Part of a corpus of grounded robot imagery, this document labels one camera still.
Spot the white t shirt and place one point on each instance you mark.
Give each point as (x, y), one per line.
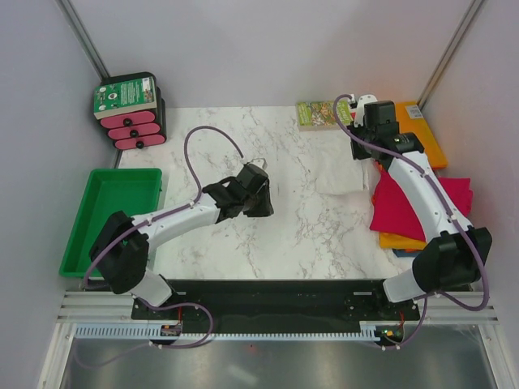
(339, 177)

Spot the left aluminium frame post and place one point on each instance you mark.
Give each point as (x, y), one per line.
(77, 26)

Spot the green book on stand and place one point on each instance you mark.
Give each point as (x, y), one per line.
(124, 97)

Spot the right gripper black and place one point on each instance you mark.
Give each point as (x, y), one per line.
(358, 154)

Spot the aluminium frame post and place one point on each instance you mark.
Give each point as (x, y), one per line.
(462, 30)
(77, 26)

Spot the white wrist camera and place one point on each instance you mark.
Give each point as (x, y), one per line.
(259, 162)
(357, 108)

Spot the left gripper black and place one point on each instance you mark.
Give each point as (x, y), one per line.
(266, 208)

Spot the black pink drawer stand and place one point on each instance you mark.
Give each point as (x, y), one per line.
(140, 129)

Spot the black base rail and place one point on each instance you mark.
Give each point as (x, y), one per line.
(286, 305)

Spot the green plastic tray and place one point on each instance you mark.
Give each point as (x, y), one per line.
(133, 191)

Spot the magenta folded t shirt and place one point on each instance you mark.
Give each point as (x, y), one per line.
(394, 214)

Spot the light green book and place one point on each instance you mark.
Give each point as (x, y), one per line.
(319, 115)

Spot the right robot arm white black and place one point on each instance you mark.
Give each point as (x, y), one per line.
(456, 251)

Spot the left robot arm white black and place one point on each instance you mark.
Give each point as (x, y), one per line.
(121, 250)

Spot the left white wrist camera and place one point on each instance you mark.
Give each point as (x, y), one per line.
(259, 162)

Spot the right aluminium frame post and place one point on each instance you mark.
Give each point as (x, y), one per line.
(462, 30)

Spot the white slotted cable duct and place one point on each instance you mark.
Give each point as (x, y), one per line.
(157, 331)

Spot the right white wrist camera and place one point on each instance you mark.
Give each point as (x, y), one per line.
(357, 108)

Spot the orange plastic folder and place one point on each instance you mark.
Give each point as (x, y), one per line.
(411, 120)

